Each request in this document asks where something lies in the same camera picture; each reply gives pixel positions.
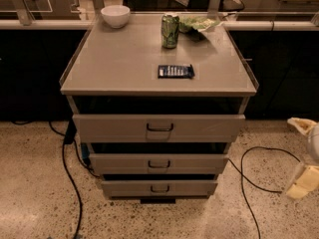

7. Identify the grey top drawer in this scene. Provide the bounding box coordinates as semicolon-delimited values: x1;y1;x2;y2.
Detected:
73;115;245;143

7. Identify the grey drawer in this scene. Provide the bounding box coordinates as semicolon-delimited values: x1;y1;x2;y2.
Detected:
90;153;228;174
102;180;217;198
73;115;245;143

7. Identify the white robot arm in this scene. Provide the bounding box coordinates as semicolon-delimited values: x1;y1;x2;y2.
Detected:
285;118;319;199

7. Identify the grey drawer cabinet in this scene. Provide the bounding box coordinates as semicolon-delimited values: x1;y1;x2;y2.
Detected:
61;13;258;201

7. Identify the grey bottom drawer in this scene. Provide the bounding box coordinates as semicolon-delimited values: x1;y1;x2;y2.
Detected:
102;180;217;198

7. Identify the grey middle drawer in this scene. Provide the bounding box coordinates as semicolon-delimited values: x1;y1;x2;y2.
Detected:
90;153;228;174

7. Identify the green chip bag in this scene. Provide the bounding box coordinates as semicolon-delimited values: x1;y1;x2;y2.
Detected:
178;16;220;41

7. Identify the green soda can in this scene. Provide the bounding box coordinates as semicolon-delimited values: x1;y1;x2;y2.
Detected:
161;13;179;49

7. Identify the white ceramic bowl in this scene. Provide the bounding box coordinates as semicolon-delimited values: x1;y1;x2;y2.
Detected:
101;5;131;28

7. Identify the white horizontal railing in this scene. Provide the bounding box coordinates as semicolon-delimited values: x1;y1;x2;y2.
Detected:
0;20;319;31

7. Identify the black floor cable right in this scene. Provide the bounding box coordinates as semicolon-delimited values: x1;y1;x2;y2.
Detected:
228;145;302;239

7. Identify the black floor cable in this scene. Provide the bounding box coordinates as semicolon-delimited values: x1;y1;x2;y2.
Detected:
48;120;101;239
228;145;302;239

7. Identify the black floor cable left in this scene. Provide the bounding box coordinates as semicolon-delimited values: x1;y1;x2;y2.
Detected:
48;120;101;239

